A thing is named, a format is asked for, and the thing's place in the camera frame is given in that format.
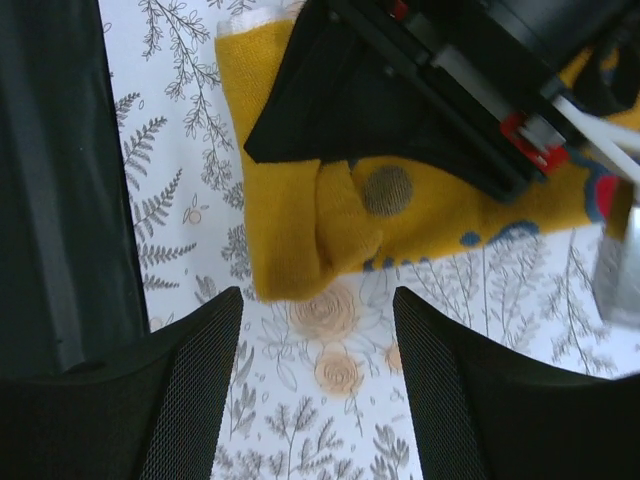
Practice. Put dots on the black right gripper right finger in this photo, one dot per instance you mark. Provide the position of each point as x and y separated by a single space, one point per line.
483 411

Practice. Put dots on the blue yellow cloth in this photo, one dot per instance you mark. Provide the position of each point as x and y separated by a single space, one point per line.
308 222

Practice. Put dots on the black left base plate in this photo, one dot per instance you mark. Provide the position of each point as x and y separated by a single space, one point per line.
70 280

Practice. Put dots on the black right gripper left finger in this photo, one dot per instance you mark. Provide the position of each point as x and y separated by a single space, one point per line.
152 410

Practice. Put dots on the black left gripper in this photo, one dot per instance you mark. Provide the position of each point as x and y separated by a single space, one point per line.
464 86

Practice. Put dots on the floral patterned table mat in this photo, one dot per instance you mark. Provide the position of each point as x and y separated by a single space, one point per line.
317 389

